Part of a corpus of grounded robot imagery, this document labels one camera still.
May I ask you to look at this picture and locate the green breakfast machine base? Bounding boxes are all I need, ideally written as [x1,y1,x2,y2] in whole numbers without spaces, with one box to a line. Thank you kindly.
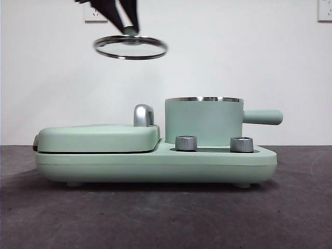
[34,139,278,188]

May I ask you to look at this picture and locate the chrome cover handle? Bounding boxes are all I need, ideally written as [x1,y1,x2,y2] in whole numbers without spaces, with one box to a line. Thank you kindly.
[133,104,156,128]

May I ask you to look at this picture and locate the silver control knob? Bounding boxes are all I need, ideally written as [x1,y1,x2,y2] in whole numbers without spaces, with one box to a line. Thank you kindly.
[175,135,198,151]
[230,136,254,153]

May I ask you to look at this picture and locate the green griddle cover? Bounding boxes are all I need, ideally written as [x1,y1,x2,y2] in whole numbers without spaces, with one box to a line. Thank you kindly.
[32,124,161,154]

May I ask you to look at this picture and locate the white wall socket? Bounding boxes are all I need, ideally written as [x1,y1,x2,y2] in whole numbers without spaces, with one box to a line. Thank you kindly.
[317,0,332,23]
[83,2,108,23]

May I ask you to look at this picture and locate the green steamer pot with handle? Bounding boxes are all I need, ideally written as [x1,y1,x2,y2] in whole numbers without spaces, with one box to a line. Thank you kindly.
[164,96,284,146]

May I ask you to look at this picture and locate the glass pot lid green knob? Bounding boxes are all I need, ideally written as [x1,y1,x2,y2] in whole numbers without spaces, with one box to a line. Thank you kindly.
[92,25,168,61]

